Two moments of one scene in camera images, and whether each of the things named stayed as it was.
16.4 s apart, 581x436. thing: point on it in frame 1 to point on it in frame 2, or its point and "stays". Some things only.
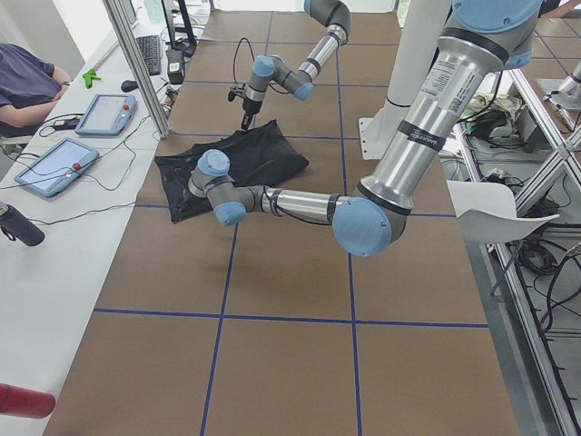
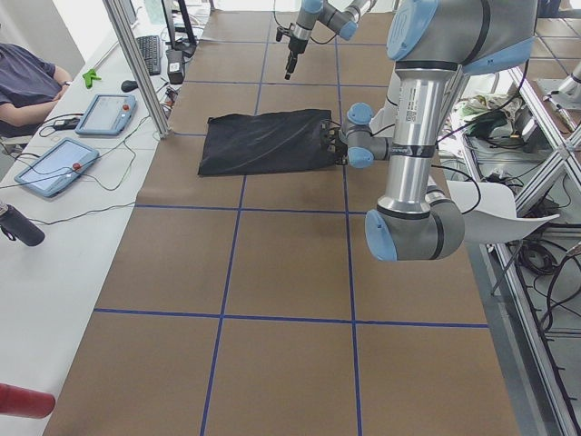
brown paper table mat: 270,327 stays
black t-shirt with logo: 256,156 to 244,143
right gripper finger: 247,120 to 291,63
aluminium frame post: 136,69 stays
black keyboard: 151,51 stays
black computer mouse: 129,85 stays
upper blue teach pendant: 107,115 stays
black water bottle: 14,223 stays
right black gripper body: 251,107 to 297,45
